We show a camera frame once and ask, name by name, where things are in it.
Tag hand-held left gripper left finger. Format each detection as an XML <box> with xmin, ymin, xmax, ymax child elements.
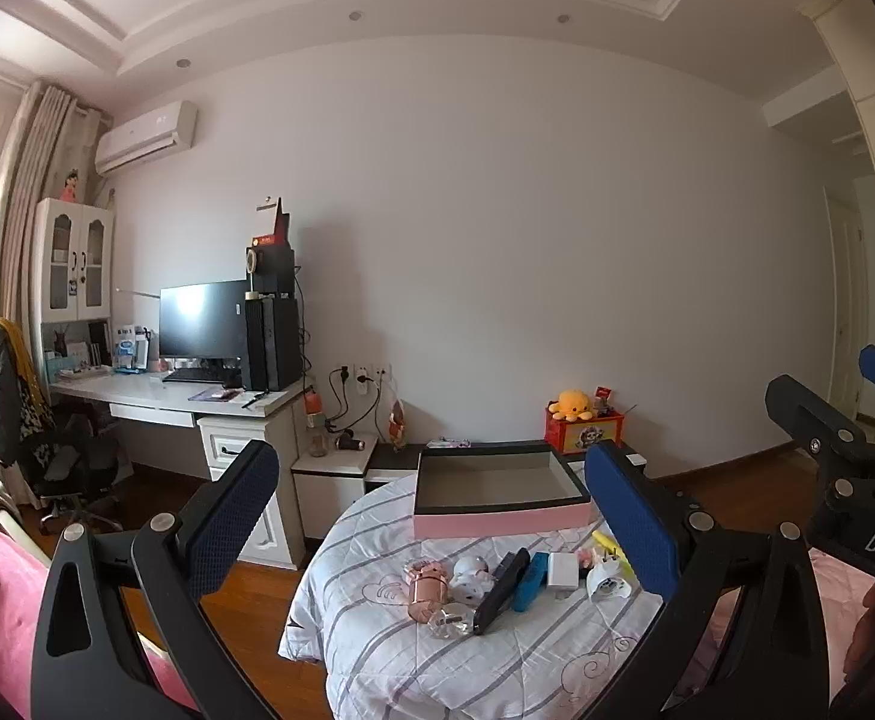
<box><xmin>31</xmin><ymin>439</ymin><xmax>281</xmax><ymax>720</ymax></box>

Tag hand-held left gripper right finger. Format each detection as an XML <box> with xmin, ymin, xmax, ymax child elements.
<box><xmin>583</xmin><ymin>441</ymin><xmax>832</xmax><ymax>720</ymax></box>

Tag yellow highlighter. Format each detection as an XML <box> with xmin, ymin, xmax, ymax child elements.
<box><xmin>592</xmin><ymin>531</ymin><xmax>628</xmax><ymax>572</ymax></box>

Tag white perforated holder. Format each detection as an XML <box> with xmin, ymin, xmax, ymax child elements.
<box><xmin>586</xmin><ymin>559</ymin><xmax>639</xmax><ymax>606</ymax></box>

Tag white charger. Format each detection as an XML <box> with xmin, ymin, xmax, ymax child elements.
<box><xmin>546</xmin><ymin>553</ymin><xmax>581</xmax><ymax>592</ymax></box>

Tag blue plastic case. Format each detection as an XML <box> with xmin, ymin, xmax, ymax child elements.
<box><xmin>513</xmin><ymin>553</ymin><xmax>551</xmax><ymax>614</ymax></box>

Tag pink box with dark rim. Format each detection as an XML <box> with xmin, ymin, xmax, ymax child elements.
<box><xmin>413</xmin><ymin>441</ymin><xmax>595</xmax><ymax>541</ymax></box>

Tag black remote control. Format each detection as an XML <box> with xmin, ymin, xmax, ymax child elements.
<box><xmin>474</xmin><ymin>550</ymin><xmax>532</xmax><ymax>637</ymax></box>

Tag white round toy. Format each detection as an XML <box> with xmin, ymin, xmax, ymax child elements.
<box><xmin>451</xmin><ymin>555</ymin><xmax>496</xmax><ymax>606</ymax></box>

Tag glass perfume bottle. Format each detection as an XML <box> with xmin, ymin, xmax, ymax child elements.
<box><xmin>428</xmin><ymin>604</ymin><xmax>478</xmax><ymax>640</ymax></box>

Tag rose gold cup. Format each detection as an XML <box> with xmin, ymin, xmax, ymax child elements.
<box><xmin>405</xmin><ymin>570</ymin><xmax>451</xmax><ymax>623</ymax></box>

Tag white door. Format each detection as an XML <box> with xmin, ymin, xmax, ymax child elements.
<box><xmin>828</xmin><ymin>193</ymin><xmax>872</xmax><ymax>412</ymax></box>

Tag white nightstand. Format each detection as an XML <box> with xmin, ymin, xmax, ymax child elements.
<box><xmin>289</xmin><ymin>431</ymin><xmax>379</xmax><ymax>542</ymax></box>

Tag red printed box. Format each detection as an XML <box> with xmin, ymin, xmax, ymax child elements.
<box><xmin>544</xmin><ymin>401</ymin><xmax>628</xmax><ymax>455</ymax></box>

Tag bottle with orange cap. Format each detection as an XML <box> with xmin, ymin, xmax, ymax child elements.
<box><xmin>304</xmin><ymin>388</ymin><xmax>328</xmax><ymax>458</ymax></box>

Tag orange octopus plush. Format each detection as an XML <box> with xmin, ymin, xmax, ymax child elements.
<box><xmin>547</xmin><ymin>388</ymin><xmax>598</xmax><ymax>422</ymax></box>

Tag black keyboard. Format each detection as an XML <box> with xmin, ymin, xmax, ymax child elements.
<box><xmin>162</xmin><ymin>367</ymin><xmax>239</xmax><ymax>385</ymax></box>

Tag white desk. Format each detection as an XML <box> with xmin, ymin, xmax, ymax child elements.
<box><xmin>47</xmin><ymin>371</ymin><xmax>307</xmax><ymax>569</ymax></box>

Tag black office chair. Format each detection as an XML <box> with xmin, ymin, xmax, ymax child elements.
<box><xmin>0</xmin><ymin>322</ymin><xmax>134</xmax><ymax>535</ymax></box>

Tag black white low cabinet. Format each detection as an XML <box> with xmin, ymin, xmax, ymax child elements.
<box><xmin>366</xmin><ymin>441</ymin><xmax>650</xmax><ymax>497</ymax></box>

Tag black computer tower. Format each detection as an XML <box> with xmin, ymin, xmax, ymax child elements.
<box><xmin>241</xmin><ymin>292</ymin><xmax>302</xmax><ymax>392</ymax></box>

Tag blue white carton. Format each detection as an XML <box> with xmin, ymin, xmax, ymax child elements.
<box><xmin>113</xmin><ymin>322</ymin><xmax>152</xmax><ymax>372</ymax></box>

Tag black computer monitor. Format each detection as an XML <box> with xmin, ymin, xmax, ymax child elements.
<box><xmin>158</xmin><ymin>280</ymin><xmax>250</xmax><ymax>380</ymax></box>

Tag striped white quilt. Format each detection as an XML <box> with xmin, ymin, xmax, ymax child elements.
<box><xmin>280</xmin><ymin>465</ymin><xmax>746</xmax><ymax>720</ymax></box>

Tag black speaker box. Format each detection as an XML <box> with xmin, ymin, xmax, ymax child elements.
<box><xmin>244</xmin><ymin>244</ymin><xmax>296</xmax><ymax>297</ymax></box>

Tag yellow cloth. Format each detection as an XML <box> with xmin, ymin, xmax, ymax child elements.
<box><xmin>0</xmin><ymin>319</ymin><xmax>46</xmax><ymax>407</ymax></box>

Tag white hutch cabinet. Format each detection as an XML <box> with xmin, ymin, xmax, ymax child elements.
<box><xmin>32</xmin><ymin>197</ymin><xmax>118</xmax><ymax>377</ymax></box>

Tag red gift bag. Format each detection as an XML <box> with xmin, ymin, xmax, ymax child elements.
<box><xmin>252</xmin><ymin>196</ymin><xmax>295</xmax><ymax>248</ymax></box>

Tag white air conditioner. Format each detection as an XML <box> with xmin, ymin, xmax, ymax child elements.
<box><xmin>94</xmin><ymin>101</ymin><xmax>199</xmax><ymax>175</ymax></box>

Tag beige curtain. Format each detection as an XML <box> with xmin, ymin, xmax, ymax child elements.
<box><xmin>0</xmin><ymin>81</ymin><xmax>112</xmax><ymax>361</ymax></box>

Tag black power cable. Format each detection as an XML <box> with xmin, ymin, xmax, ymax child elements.
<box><xmin>321</xmin><ymin>367</ymin><xmax>380</xmax><ymax>430</ymax></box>

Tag white wall sockets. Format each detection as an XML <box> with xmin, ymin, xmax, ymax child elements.
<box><xmin>331</xmin><ymin>362</ymin><xmax>395</xmax><ymax>396</ymax></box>

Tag beige bed frame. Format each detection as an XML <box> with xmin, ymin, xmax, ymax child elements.
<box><xmin>0</xmin><ymin>508</ymin><xmax>50</xmax><ymax>565</ymax></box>

